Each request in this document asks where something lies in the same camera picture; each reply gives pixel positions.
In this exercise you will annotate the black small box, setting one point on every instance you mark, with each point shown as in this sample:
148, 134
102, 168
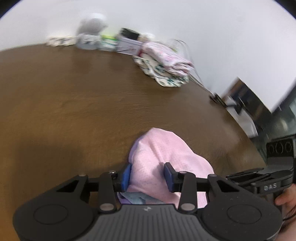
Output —
128, 34

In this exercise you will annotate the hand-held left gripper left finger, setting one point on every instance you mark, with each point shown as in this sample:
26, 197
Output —
126, 177

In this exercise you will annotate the person's right forearm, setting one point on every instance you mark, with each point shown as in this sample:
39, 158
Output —
289, 231

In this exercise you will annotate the small white patterned cloth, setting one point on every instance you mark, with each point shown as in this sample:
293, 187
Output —
60, 41

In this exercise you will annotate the white round robot speaker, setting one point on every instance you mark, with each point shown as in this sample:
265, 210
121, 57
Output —
91, 30

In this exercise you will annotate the person's right hand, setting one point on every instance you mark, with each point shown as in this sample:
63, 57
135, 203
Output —
288, 200

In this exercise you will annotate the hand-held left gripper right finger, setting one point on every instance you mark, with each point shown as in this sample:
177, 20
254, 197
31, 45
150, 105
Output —
167, 179

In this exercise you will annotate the folded green floral cloth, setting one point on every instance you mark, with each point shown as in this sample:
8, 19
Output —
166, 78

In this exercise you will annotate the dark grey furniture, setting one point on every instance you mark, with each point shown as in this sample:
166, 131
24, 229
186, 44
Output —
252, 99

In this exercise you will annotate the pink blue purple garment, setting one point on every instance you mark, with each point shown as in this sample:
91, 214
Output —
161, 150

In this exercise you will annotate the folded pink floral clothes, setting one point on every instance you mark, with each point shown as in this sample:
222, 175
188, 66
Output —
166, 56

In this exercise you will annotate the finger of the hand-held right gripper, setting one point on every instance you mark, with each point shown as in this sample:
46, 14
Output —
242, 180
249, 172

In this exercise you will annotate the green white small box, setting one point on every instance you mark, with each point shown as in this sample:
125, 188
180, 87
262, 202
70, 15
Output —
108, 42

